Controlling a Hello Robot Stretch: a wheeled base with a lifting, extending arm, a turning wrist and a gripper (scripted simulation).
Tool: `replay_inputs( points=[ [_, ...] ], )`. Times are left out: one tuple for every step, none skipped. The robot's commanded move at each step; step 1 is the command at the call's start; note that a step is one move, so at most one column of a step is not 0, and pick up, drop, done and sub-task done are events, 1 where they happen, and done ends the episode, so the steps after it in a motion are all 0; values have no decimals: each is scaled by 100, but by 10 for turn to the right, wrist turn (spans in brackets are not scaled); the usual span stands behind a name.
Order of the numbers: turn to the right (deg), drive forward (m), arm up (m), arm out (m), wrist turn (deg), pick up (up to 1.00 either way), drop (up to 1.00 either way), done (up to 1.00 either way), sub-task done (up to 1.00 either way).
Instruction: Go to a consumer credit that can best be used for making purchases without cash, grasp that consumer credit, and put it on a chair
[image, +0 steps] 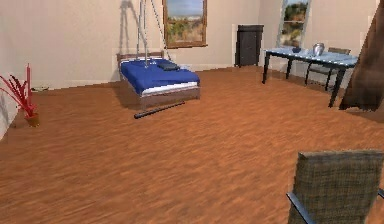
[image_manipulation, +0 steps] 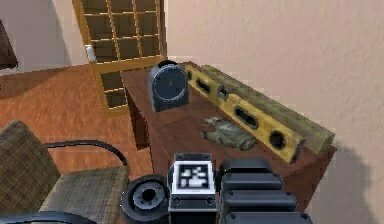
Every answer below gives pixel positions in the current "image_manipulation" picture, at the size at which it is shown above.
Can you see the dark blue round clock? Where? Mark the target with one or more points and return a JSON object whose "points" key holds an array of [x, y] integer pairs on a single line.
{"points": [[168, 88]]}

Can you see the yellow wooden glazed door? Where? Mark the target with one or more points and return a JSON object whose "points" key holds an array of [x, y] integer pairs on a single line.
{"points": [[116, 43]]}

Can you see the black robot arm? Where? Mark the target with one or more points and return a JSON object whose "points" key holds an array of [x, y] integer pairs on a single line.
{"points": [[240, 196]]}

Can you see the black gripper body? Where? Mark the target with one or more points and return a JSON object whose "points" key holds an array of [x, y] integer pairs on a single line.
{"points": [[146, 198]]}

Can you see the yellow spirit level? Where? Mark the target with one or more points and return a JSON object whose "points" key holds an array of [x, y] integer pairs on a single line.
{"points": [[243, 111]]}

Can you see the grey green work glove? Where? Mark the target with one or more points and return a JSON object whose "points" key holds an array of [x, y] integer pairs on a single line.
{"points": [[228, 133]]}

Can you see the brown wooden table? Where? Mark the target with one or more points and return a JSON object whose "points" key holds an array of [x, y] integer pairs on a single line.
{"points": [[180, 130]]}

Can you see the olive checked armchair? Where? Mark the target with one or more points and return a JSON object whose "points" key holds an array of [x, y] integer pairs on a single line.
{"points": [[50, 180]]}

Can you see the dark brown furniture piece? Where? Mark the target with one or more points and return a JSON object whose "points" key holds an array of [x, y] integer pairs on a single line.
{"points": [[6, 50]]}

